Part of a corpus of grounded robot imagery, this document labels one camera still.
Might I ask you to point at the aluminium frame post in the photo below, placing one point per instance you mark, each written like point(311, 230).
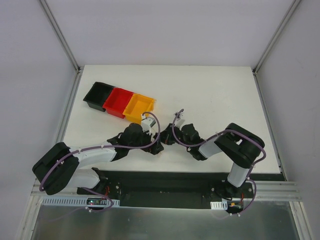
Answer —
point(277, 34)
point(59, 34)

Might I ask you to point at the yellow plastic bin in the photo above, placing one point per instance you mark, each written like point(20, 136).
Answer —
point(137, 105)

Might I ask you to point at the left aluminium frame post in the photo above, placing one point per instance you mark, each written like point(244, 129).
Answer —
point(59, 34)

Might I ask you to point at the right white cable duct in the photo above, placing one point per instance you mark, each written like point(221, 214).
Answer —
point(219, 205)

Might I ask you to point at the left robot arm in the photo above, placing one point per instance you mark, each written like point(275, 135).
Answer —
point(63, 166)

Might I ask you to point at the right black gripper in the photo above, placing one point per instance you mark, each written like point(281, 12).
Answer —
point(170, 135)

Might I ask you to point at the black plastic bin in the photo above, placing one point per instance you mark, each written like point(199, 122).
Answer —
point(97, 95)

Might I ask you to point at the white cable duct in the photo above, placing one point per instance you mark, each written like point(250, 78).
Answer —
point(219, 205)
point(67, 201)

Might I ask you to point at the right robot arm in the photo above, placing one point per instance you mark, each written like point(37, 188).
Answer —
point(244, 148)

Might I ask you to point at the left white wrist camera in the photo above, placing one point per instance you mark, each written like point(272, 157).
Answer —
point(147, 123)

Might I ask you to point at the right aluminium frame post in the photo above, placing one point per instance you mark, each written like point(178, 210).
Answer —
point(277, 34)

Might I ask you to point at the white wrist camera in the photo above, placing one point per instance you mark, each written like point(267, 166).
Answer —
point(179, 118)
point(147, 123)

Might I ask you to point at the red plastic bin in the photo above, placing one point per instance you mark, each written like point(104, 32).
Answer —
point(117, 102)

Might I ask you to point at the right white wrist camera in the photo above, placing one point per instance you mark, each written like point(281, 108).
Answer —
point(179, 118)

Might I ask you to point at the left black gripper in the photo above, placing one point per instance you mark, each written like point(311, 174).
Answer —
point(152, 144)

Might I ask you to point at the left white cable duct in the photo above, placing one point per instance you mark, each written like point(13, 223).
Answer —
point(67, 201)

